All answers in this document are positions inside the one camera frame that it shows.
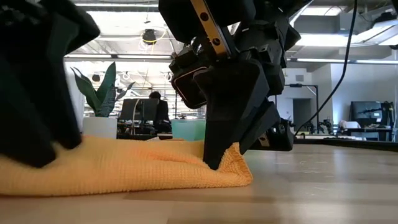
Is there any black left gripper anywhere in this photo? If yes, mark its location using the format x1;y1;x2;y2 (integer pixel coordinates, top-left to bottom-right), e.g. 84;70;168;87
0;0;101;149

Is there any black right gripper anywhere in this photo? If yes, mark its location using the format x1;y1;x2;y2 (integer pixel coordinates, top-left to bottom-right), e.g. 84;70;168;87
158;0;312;171

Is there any orange microfibre towel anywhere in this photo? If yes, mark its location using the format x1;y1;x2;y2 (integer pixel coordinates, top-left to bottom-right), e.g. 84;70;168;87
0;134;254;197

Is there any green snake plant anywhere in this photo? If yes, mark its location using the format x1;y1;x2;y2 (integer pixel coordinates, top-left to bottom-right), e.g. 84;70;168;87
70;61;136;118

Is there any white plant pot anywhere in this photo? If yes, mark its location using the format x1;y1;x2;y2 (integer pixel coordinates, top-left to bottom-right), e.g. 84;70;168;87
82;116;118;140

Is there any teal translucent plastic bin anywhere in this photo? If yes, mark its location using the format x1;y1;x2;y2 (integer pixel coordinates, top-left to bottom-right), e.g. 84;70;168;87
170;118;207;142

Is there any dark background monitor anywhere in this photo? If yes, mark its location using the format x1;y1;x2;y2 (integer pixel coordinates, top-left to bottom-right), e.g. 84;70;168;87
119;98;159;122

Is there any long white light strip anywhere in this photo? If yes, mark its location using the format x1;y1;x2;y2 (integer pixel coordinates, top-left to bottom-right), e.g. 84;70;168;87
63;53;398;65

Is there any person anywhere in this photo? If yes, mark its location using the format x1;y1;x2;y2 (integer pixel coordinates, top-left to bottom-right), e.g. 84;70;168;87
147;90;172;134

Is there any background monitor on desk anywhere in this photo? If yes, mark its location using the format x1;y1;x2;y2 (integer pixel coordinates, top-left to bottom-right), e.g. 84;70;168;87
350;101;384;123

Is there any black station frame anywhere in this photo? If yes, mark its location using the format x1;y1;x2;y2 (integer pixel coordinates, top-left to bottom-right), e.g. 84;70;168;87
284;83;320;125

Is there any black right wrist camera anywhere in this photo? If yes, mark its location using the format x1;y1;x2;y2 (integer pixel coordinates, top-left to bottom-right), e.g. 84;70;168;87
169;45;213;110

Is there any black ceiling camera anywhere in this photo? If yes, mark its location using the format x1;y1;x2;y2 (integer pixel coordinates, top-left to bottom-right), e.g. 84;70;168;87
142;28;157;46

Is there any black aluminium table frame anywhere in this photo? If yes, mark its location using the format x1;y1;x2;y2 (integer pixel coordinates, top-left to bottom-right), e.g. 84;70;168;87
116;133;398;154

